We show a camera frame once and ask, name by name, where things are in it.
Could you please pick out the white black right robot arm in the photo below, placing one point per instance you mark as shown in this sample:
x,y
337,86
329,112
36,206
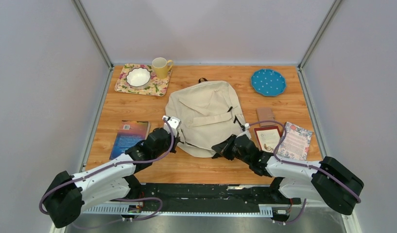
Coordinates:
x,y
327,180

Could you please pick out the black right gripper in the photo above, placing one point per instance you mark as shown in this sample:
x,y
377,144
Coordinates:
x,y
223,149

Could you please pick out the yellow ceramic mug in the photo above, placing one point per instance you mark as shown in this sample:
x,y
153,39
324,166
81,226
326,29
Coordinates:
x,y
162,66

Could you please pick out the floral square tray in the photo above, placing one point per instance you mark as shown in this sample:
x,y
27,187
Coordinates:
x,y
156,87

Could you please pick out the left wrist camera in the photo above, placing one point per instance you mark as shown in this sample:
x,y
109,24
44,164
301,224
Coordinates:
x,y
171,122

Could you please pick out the floral cover notebook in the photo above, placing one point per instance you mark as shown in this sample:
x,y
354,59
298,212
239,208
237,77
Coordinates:
x,y
296,144

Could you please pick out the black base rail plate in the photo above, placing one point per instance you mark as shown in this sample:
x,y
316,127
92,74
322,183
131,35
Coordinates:
x,y
213,198

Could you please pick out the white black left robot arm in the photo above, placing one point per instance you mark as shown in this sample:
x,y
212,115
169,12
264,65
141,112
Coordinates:
x,y
69,195

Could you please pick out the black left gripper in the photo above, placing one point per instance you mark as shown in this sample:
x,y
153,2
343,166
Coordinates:
x,y
176,139

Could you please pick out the cream canvas backpack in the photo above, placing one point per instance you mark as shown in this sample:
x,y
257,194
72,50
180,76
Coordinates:
x,y
210,112

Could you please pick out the blue polka dot plate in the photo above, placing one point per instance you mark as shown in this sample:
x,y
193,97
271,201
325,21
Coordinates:
x,y
268,82

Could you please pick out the red cover book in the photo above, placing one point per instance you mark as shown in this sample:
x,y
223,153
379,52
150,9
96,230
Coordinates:
x,y
268,137

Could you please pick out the brown small notebook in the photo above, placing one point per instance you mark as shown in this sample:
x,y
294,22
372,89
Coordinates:
x,y
265,113

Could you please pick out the blue sunset cover book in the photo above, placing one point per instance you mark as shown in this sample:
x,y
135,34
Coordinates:
x,y
129,134

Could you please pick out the white scalloped bowl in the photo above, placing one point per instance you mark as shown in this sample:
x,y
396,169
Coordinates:
x,y
138,78

